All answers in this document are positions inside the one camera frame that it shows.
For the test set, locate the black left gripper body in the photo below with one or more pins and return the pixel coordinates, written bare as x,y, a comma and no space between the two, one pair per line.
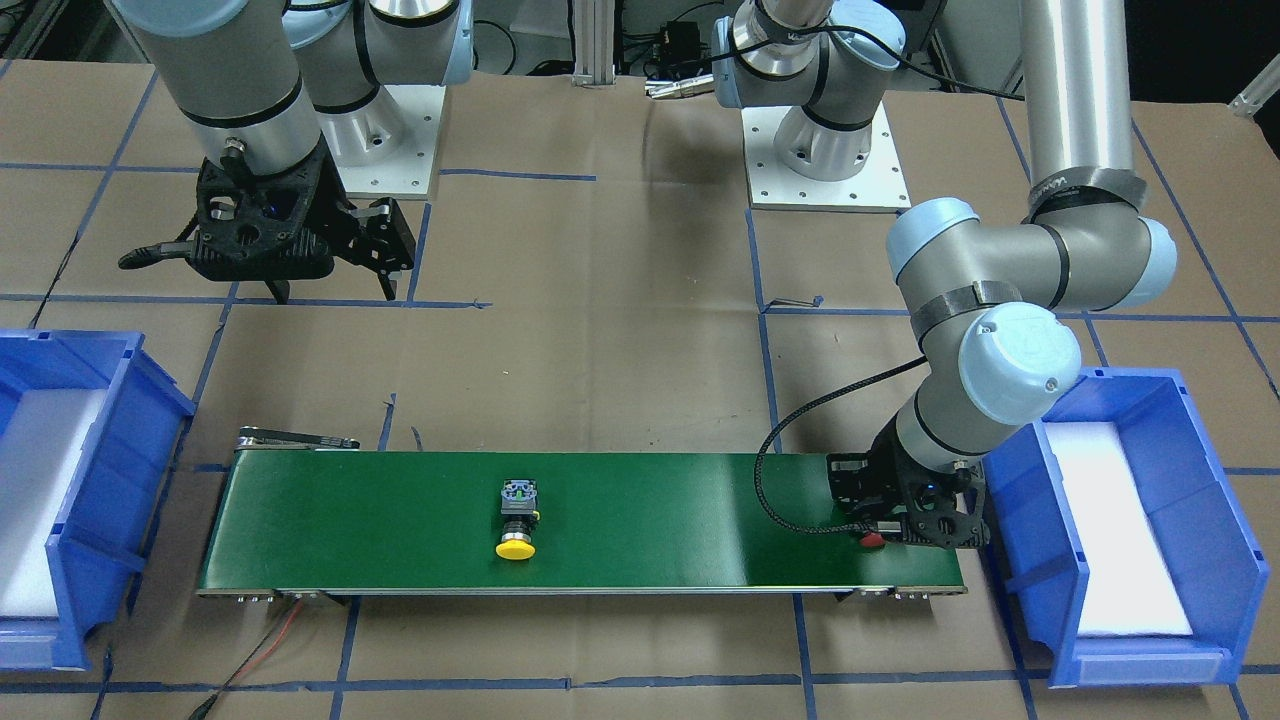
882,474

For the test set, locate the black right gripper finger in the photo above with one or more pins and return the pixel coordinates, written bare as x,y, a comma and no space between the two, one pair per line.
280,291
388,280

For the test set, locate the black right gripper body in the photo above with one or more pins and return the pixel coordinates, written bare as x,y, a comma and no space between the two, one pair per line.
338,212

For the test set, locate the yellow push button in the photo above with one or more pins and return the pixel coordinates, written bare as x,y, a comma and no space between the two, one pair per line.
520,514

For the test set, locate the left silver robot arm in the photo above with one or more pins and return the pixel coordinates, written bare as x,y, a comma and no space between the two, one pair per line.
982,298

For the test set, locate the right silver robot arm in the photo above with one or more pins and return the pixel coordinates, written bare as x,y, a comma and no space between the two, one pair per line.
284,95

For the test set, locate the green conveyor belt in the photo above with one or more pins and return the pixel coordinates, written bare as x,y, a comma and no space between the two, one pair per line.
340,522

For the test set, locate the blue bin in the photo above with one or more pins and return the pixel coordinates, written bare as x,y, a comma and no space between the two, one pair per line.
1215,562
95,548

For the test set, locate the white foam pad bin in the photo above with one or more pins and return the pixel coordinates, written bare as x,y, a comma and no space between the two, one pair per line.
41,448
1129,589

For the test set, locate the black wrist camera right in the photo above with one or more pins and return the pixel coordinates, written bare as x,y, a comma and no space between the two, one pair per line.
273,229

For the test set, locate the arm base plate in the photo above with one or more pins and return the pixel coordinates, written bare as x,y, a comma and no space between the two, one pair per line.
794,165
389,147

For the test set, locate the aluminium frame post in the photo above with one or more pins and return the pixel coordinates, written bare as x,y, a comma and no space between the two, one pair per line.
593,26

